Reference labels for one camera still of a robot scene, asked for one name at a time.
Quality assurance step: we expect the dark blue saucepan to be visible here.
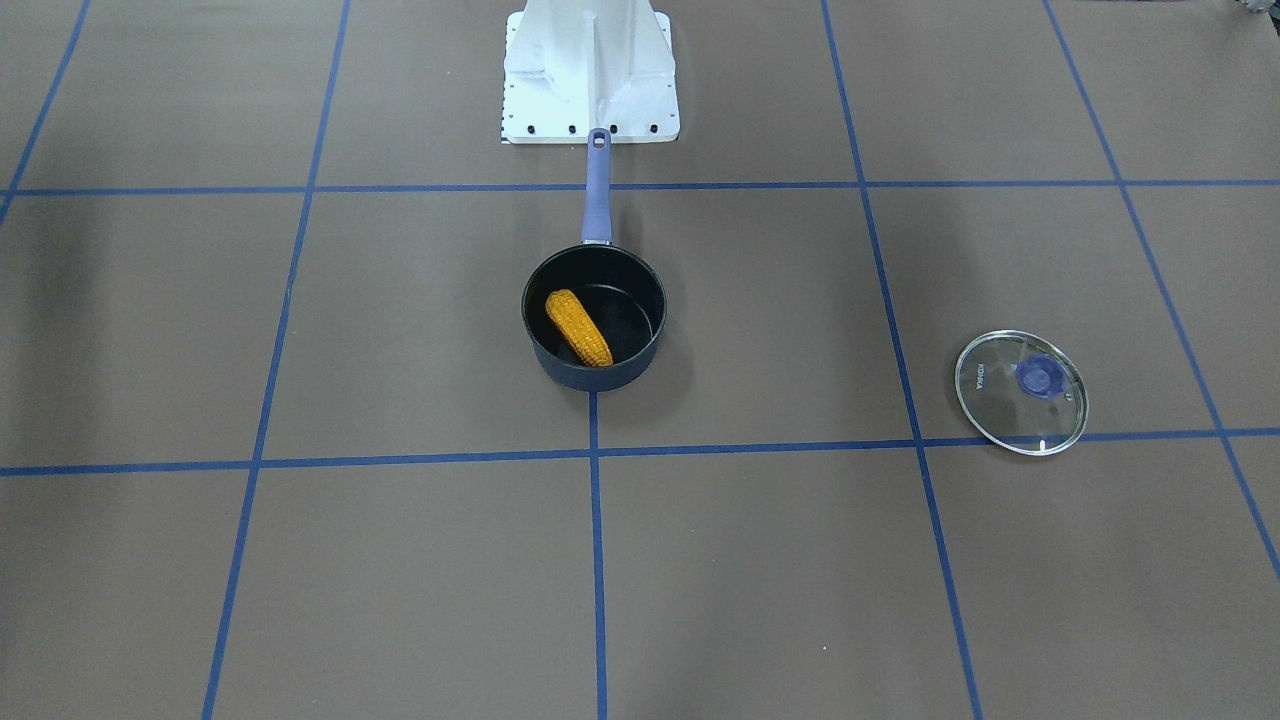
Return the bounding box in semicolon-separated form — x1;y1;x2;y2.
521;127;667;393

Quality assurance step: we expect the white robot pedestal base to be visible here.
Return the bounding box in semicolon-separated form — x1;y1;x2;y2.
500;1;681;145

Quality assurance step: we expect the yellow corn cob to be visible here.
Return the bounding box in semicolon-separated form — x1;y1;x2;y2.
544;290;614;368

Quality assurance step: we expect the glass pot lid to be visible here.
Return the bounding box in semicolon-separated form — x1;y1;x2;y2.
954;329;1091;457

